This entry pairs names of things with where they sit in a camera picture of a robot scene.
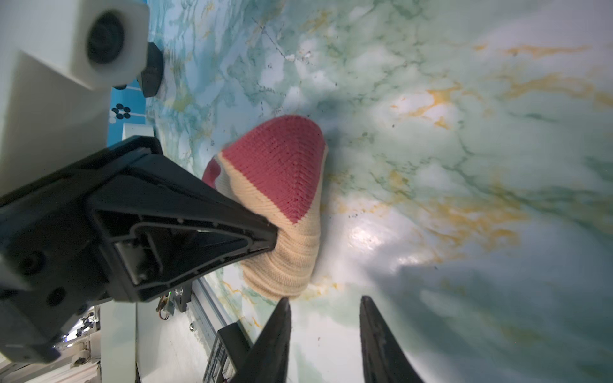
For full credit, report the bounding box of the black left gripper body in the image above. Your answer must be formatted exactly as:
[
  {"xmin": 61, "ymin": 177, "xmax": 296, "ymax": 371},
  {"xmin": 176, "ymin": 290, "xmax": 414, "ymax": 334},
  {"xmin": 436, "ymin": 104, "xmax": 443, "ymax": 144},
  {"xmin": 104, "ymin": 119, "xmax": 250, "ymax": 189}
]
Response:
[{"xmin": 1, "ymin": 137, "xmax": 162, "ymax": 363}]

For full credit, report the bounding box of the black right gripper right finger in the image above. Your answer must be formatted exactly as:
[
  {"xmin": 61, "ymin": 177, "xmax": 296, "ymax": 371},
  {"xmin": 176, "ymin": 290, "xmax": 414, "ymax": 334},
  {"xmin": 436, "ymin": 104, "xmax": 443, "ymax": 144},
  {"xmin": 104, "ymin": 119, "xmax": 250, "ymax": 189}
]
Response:
[{"xmin": 359, "ymin": 296, "xmax": 423, "ymax": 383}]

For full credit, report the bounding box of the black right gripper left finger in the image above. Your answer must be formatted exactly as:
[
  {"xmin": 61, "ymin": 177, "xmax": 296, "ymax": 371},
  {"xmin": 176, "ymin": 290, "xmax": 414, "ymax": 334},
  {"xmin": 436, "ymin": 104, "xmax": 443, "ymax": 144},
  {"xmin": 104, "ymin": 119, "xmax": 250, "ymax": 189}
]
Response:
[{"xmin": 231, "ymin": 298, "xmax": 291, "ymax": 383}]

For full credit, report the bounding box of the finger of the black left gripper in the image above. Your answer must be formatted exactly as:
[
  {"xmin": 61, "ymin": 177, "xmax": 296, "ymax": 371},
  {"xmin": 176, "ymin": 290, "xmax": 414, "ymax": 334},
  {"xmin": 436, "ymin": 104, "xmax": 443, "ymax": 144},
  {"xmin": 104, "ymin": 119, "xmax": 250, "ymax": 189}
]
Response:
[{"xmin": 86, "ymin": 154, "xmax": 278, "ymax": 303}]

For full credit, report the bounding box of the tan maroon striped sock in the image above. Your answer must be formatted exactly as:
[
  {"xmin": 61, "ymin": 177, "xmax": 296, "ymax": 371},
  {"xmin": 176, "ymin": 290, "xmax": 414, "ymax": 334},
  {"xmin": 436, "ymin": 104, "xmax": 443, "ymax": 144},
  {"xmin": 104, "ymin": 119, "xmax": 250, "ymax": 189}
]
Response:
[{"xmin": 202, "ymin": 115, "xmax": 327, "ymax": 300}]

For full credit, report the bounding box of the black computer mouse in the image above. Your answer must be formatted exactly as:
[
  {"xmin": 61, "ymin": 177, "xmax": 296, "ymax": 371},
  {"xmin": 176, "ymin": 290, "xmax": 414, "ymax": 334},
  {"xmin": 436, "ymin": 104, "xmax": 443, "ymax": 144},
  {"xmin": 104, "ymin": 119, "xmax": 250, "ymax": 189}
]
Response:
[{"xmin": 137, "ymin": 42, "xmax": 164, "ymax": 98}]

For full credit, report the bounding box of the aluminium front rail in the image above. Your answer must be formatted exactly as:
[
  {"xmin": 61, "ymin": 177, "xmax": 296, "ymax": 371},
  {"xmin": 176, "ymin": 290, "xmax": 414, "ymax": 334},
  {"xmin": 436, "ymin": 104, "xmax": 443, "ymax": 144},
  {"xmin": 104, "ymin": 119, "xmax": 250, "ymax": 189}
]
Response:
[{"xmin": 188, "ymin": 278, "xmax": 233, "ymax": 354}]

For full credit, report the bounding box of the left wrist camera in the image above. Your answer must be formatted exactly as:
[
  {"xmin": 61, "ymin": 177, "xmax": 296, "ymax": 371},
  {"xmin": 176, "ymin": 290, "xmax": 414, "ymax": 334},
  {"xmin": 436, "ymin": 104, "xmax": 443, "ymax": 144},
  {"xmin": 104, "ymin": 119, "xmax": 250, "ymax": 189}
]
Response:
[{"xmin": 1, "ymin": 1, "xmax": 149, "ymax": 194}]

